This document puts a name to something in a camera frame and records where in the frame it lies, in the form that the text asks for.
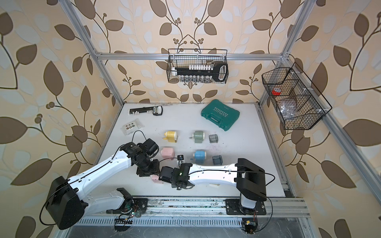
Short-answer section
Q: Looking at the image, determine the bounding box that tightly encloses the yellow pencil sharpener back row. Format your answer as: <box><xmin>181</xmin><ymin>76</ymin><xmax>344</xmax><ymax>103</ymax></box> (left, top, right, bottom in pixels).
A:
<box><xmin>163</xmin><ymin>131</ymin><xmax>178</xmax><ymax>143</ymax></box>

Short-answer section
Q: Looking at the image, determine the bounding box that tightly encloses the aluminium front rail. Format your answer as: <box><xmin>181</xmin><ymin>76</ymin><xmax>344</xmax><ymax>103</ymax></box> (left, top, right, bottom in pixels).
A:
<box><xmin>134</xmin><ymin>196</ymin><xmax>311</xmax><ymax>218</ymax></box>

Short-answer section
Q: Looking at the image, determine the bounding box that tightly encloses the clear bag of coins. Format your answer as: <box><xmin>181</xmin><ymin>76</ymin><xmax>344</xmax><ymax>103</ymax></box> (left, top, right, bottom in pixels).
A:
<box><xmin>121</xmin><ymin>119</ymin><xmax>144</xmax><ymax>136</ymax></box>

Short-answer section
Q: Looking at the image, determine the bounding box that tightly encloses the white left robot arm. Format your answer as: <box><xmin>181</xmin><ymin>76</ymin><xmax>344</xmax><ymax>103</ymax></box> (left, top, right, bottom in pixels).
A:
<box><xmin>43</xmin><ymin>139</ymin><xmax>160</xmax><ymax>230</ymax></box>

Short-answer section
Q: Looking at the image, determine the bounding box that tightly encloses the pink pencil sharpener front row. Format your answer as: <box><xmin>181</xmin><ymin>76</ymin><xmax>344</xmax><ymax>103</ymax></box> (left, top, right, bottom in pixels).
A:
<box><xmin>150</xmin><ymin>175</ymin><xmax>164</xmax><ymax>184</ymax></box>

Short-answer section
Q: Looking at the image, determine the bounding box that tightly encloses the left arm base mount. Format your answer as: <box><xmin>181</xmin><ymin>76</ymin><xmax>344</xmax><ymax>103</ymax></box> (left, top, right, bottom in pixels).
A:
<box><xmin>106</xmin><ymin>188</ymin><xmax>148</xmax><ymax>217</ymax></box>

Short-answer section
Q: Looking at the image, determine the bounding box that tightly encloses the blue pencil sharpener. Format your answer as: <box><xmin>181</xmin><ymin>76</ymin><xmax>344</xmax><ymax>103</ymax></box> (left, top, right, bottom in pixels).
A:
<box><xmin>191</xmin><ymin>150</ymin><xmax>206</xmax><ymax>164</ymax></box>

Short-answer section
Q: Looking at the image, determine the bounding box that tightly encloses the red tape roll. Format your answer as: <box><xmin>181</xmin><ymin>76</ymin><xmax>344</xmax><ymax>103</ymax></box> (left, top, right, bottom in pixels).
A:
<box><xmin>271</xmin><ymin>87</ymin><xmax>282</xmax><ymax>96</ymax></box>

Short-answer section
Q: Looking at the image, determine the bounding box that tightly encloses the black socket rail in basket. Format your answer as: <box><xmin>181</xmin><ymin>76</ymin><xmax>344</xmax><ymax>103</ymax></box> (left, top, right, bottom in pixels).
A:
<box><xmin>167</xmin><ymin>61</ymin><xmax>229</xmax><ymax>83</ymax></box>

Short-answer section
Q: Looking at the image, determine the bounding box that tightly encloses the blue clear sharpener tray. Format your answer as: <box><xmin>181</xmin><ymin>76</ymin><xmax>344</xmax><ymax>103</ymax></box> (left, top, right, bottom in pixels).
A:
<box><xmin>212</xmin><ymin>155</ymin><xmax>223</xmax><ymax>166</ymax></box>

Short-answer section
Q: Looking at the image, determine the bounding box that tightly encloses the clear grey sharpener tray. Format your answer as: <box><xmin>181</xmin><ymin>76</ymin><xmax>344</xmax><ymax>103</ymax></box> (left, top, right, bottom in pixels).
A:
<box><xmin>208</xmin><ymin>134</ymin><xmax>219</xmax><ymax>143</ymax></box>

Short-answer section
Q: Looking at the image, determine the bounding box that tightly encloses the pink pencil sharpener row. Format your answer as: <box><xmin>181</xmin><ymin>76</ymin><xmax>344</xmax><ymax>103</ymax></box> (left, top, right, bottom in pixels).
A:
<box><xmin>160</xmin><ymin>147</ymin><xmax>176</xmax><ymax>160</ymax></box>
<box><xmin>150</xmin><ymin>175</ymin><xmax>164</xmax><ymax>184</ymax></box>

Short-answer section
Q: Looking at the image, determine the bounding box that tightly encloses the green plastic tool case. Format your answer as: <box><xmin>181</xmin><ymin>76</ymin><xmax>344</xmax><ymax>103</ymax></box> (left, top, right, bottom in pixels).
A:
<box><xmin>201</xmin><ymin>99</ymin><xmax>240</xmax><ymax>131</ymax></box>

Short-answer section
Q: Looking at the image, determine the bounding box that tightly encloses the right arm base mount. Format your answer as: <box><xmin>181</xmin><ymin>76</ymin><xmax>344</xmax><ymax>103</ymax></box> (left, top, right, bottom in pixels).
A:
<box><xmin>225</xmin><ymin>198</ymin><xmax>267</xmax><ymax>215</ymax></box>

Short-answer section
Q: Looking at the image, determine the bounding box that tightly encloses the black wire basket right wall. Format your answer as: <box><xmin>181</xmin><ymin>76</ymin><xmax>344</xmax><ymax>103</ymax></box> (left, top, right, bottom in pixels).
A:
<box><xmin>262</xmin><ymin>63</ymin><xmax>332</xmax><ymax>130</ymax></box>

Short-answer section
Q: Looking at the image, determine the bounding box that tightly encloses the right circuit board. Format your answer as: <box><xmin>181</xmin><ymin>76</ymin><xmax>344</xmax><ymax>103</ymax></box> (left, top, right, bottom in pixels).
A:
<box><xmin>241</xmin><ymin>218</ymin><xmax>258</xmax><ymax>234</ymax></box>

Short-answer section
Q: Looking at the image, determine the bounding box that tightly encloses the black wire basket back wall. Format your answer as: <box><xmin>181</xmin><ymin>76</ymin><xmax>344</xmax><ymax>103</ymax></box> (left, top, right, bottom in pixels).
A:
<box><xmin>166</xmin><ymin>48</ymin><xmax>229</xmax><ymax>84</ymax></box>

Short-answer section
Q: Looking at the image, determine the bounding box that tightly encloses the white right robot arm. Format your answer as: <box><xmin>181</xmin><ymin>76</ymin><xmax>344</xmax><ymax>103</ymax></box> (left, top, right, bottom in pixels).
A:
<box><xmin>159</xmin><ymin>158</ymin><xmax>267</xmax><ymax>209</ymax></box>

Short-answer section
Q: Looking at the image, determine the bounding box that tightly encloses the clear plastic bag in basket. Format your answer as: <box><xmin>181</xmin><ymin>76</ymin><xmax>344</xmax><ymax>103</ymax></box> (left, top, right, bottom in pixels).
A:
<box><xmin>278</xmin><ymin>98</ymin><xmax>299</xmax><ymax>120</ymax></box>

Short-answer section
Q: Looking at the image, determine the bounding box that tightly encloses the black wire basket wall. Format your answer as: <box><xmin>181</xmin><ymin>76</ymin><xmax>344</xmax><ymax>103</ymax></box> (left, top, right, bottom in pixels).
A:
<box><xmin>166</xmin><ymin>48</ymin><xmax>229</xmax><ymax>84</ymax></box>
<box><xmin>262</xmin><ymin>63</ymin><xmax>332</xmax><ymax>130</ymax></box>

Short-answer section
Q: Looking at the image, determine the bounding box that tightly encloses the green pencil sharpener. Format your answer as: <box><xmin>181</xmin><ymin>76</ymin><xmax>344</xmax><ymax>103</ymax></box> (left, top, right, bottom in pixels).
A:
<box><xmin>190</xmin><ymin>131</ymin><xmax>205</xmax><ymax>144</ymax></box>

